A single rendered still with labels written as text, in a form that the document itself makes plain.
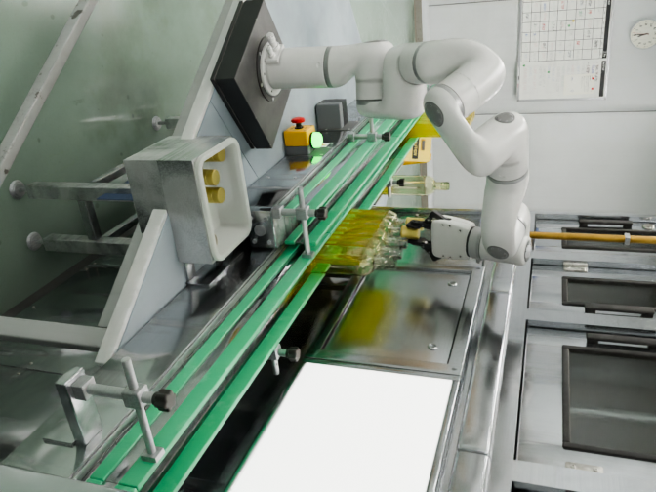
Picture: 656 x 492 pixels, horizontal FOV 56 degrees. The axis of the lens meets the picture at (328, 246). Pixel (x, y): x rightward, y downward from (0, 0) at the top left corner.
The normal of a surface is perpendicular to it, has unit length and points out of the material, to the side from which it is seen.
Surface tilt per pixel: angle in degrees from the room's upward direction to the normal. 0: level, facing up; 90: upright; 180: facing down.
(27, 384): 90
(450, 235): 106
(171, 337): 90
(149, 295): 0
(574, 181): 90
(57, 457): 90
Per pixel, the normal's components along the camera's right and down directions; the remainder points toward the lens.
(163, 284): 0.94, 0.05
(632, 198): -0.32, 0.43
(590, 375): -0.10, -0.90
